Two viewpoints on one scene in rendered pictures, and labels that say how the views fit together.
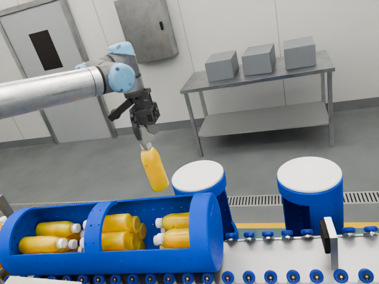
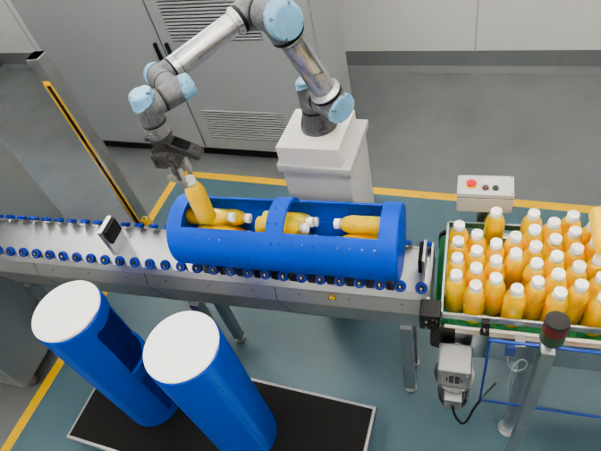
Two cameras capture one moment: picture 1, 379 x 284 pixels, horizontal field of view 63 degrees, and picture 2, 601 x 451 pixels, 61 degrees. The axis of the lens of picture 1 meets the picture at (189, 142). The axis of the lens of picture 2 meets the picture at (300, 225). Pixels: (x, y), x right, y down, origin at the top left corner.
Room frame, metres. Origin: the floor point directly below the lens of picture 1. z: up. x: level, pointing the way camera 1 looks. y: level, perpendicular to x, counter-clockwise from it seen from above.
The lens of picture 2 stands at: (2.29, 0.68, 2.55)
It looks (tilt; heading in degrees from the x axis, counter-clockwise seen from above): 48 degrees down; 189
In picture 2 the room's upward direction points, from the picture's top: 17 degrees counter-clockwise
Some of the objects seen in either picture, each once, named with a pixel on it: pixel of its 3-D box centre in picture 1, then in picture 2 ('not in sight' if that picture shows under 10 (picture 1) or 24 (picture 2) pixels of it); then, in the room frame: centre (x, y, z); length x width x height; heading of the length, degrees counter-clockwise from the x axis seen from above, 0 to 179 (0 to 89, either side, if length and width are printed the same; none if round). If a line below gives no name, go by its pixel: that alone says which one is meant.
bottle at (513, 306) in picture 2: not in sight; (513, 305); (1.39, 1.14, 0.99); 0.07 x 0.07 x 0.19
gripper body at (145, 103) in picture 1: (141, 107); (165, 148); (1.00, 0.13, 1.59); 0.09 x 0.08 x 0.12; 74
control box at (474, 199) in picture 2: not in sight; (484, 193); (0.94, 1.17, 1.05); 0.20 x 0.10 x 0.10; 73
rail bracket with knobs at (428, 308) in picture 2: not in sight; (430, 314); (1.36, 0.88, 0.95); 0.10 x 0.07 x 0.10; 163
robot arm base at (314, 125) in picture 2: not in sight; (317, 115); (0.57, 0.59, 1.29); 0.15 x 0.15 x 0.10
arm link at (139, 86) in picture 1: (132, 84); (156, 129); (1.01, 0.13, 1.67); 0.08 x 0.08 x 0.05
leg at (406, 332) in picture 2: not in sight; (409, 359); (1.20, 0.81, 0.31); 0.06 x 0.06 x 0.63; 73
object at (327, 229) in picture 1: (328, 243); (114, 235); (0.77, -0.38, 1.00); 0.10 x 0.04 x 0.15; 163
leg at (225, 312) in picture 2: not in sight; (224, 310); (0.79, -0.09, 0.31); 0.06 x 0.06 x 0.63; 73
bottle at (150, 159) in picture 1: (153, 167); (198, 200); (1.01, 0.15, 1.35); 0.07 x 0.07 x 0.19
